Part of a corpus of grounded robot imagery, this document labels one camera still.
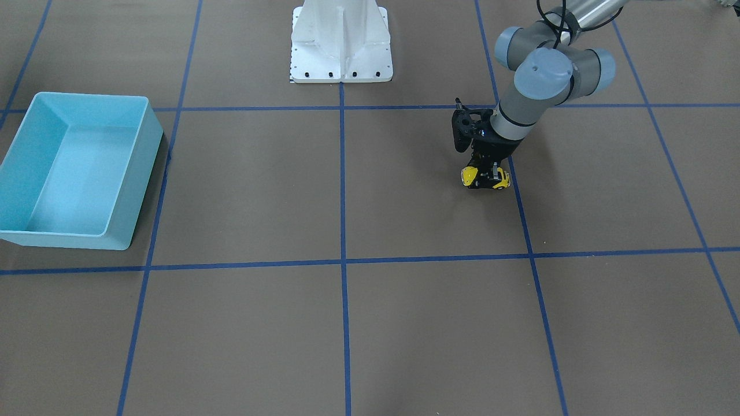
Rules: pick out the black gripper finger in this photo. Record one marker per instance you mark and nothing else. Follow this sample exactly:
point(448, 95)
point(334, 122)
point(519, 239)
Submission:
point(498, 175)
point(475, 181)

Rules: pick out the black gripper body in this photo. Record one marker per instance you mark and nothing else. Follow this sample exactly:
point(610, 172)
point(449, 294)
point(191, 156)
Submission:
point(495, 151)

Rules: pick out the yellow beetle toy car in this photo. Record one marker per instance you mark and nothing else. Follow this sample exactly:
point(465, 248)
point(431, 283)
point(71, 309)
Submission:
point(486, 177)

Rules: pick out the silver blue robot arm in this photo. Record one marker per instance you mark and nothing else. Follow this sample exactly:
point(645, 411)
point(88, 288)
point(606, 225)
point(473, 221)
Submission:
point(548, 71)

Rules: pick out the light blue plastic bin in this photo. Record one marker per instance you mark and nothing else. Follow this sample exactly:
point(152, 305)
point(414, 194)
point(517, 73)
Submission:
point(77, 171)

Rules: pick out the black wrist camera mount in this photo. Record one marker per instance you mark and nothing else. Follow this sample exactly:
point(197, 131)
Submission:
point(469, 125)

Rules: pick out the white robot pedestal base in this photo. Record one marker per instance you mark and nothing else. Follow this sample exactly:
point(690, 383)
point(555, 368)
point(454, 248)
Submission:
point(340, 42)

